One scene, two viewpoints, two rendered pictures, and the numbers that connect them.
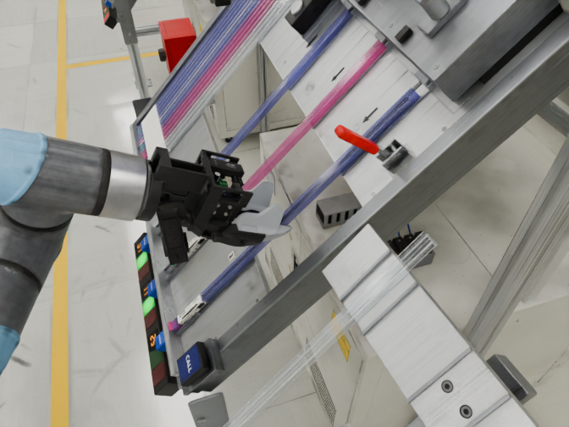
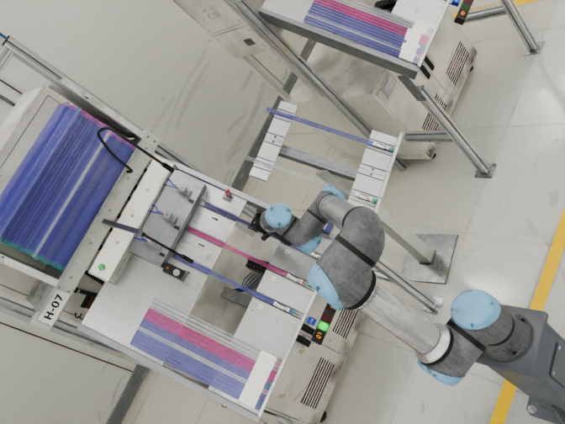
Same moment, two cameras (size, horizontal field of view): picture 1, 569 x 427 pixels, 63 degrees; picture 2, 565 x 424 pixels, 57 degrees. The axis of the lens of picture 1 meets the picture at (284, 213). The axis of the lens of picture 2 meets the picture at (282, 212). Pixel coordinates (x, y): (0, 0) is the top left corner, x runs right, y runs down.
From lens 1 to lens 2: 1.73 m
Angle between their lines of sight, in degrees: 65
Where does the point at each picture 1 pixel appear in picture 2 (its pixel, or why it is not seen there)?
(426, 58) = (198, 189)
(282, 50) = (192, 290)
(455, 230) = (239, 271)
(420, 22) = (187, 195)
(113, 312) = not seen: outside the picture
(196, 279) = (305, 266)
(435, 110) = (209, 195)
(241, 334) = not seen: hidden behind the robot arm
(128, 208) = not seen: hidden behind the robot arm
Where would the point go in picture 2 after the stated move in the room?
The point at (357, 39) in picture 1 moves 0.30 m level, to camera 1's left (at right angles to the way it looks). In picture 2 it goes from (186, 244) to (213, 282)
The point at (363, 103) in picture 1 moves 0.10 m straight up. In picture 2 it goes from (211, 224) to (191, 211)
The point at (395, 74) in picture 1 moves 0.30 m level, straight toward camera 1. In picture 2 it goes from (198, 217) to (253, 161)
